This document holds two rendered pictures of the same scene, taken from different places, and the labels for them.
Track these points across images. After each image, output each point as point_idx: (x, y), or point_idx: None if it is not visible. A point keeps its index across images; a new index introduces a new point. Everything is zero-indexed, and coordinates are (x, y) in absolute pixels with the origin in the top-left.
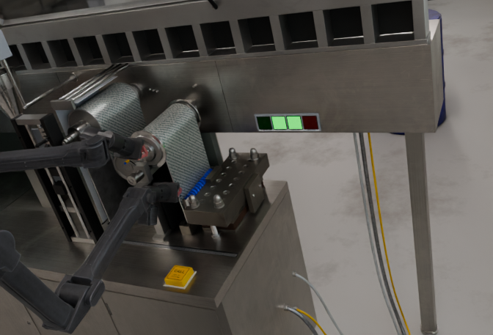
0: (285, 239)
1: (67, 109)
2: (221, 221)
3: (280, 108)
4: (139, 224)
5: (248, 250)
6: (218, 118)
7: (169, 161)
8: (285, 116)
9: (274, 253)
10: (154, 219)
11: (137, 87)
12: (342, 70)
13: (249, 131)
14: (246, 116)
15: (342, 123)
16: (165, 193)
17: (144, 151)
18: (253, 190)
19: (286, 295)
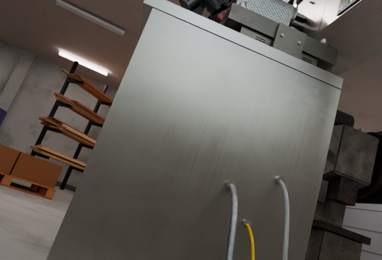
0: (293, 119)
1: None
2: (228, 12)
3: None
4: (178, 0)
5: (225, 32)
6: (314, 25)
7: (239, 0)
8: None
9: (262, 100)
10: None
11: None
12: None
13: (329, 23)
14: (333, 8)
15: None
16: None
17: None
18: (285, 33)
19: (244, 178)
